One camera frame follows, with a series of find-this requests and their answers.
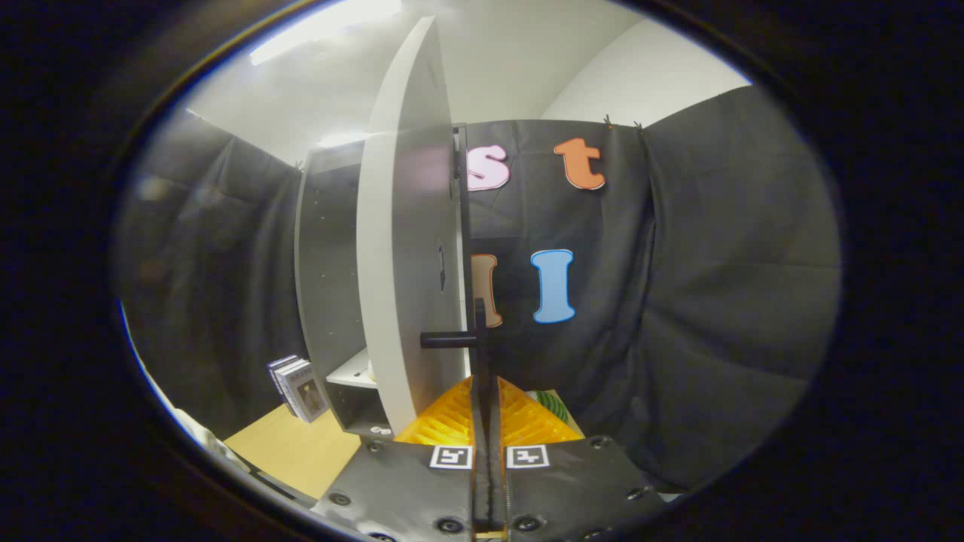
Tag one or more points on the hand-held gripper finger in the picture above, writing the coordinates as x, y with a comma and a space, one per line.
482, 452
496, 452

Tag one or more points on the white shoe cabinet door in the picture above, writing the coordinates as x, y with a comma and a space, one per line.
407, 226

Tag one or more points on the grey shoe cabinet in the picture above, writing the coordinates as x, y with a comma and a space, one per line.
331, 263

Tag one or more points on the green striped object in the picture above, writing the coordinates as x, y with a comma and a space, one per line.
553, 405

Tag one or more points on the upright grey book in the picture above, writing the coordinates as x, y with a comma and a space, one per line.
309, 391
277, 373

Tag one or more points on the black backdrop cloth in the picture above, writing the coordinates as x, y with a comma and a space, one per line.
715, 263

